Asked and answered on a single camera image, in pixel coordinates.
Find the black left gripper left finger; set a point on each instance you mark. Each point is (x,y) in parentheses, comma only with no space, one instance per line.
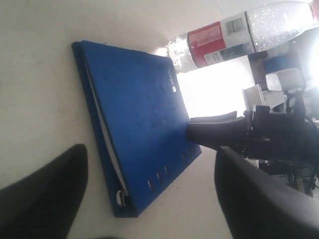
(44,204)

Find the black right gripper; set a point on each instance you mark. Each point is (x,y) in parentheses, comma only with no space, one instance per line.
(271,135)

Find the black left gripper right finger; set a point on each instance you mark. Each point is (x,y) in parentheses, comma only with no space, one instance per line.
(256,206)

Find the blue ring binder notebook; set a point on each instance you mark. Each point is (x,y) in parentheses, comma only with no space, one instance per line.
(139,121)

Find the clear plastic water bottle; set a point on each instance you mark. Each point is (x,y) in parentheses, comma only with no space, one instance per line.
(249,32)

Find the background office furniture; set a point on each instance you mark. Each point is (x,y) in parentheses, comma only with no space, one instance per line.
(281,71)

